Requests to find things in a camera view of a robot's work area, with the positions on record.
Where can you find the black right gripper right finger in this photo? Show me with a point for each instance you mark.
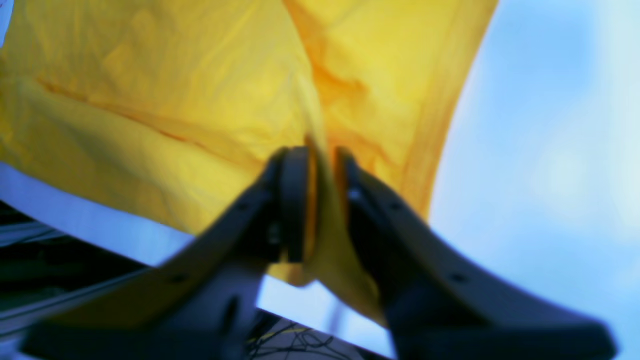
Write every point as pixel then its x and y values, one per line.
pixel 440 305

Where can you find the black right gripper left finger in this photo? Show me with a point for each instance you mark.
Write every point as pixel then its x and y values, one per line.
pixel 199 304

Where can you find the yellow T-shirt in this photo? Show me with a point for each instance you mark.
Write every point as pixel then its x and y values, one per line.
pixel 168 109

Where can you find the aluminium frame rail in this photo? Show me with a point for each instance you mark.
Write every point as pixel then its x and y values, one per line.
pixel 44 271

